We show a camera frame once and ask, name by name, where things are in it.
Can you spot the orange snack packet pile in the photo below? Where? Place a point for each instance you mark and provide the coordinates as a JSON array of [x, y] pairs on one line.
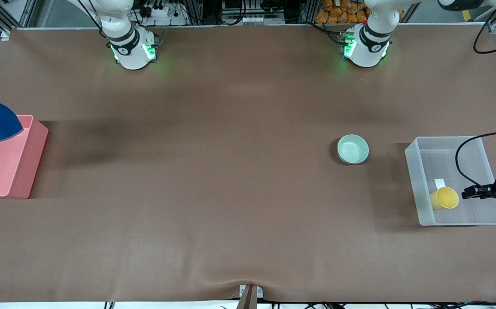
[[342, 13]]

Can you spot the yellow cup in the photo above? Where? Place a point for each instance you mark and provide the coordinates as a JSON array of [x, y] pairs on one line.
[[445, 198]]

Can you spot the clear plastic bin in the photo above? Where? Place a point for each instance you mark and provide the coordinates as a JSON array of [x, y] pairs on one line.
[[479, 163]]

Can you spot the pale green bowl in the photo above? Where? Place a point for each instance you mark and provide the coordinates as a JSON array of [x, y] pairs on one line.
[[353, 150]]

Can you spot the white outlet bar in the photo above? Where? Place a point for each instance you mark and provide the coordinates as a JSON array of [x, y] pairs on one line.
[[254, 19]]

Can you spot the brown table cover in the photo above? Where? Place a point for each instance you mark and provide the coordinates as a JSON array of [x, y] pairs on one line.
[[248, 171]]

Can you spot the pink plastic bin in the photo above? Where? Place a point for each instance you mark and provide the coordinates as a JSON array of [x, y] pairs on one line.
[[20, 171]]

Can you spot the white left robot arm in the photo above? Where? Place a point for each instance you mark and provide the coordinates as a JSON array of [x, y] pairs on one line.
[[370, 43]]

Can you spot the white paper label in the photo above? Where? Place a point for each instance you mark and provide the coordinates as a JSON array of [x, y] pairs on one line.
[[439, 183]]

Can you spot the metal table clamp bracket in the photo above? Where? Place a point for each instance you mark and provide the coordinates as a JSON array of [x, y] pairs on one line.
[[250, 298]]

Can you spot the white power strip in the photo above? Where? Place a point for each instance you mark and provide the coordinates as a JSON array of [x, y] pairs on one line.
[[162, 13]]

